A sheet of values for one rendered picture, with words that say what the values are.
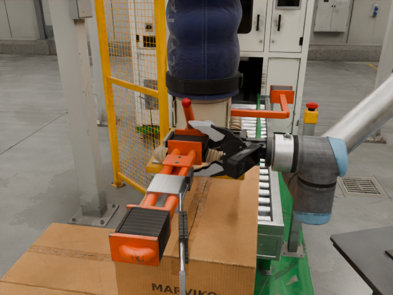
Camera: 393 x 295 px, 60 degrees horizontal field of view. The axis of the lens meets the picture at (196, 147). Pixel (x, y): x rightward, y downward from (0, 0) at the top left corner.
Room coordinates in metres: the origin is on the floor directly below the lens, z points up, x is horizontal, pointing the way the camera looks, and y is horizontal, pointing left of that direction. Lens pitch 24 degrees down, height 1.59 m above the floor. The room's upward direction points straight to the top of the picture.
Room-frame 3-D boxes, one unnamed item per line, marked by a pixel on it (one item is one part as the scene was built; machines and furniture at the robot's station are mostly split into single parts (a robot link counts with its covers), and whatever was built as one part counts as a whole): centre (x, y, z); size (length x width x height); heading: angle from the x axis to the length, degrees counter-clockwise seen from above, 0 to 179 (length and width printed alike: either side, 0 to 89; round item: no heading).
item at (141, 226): (0.44, 0.09, 1.24); 0.08 x 0.07 x 0.05; 170
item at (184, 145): (0.79, 0.02, 1.25); 0.10 x 0.08 x 0.06; 80
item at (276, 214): (2.49, -0.58, 0.50); 2.31 x 0.05 x 0.19; 171
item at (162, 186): (0.57, 0.06, 1.24); 0.07 x 0.07 x 0.04; 80
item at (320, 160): (0.73, -0.29, 1.24); 0.12 x 0.09 x 0.10; 80
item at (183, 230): (0.49, 0.01, 1.25); 0.31 x 0.03 x 0.05; 3
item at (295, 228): (1.88, -0.66, 0.50); 0.07 x 0.07 x 1.00; 81
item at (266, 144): (0.77, -0.12, 1.25); 0.12 x 0.09 x 0.08; 80
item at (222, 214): (1.02, -0.01, 0.74); 0.60 x 0.40 x 0.40; 169
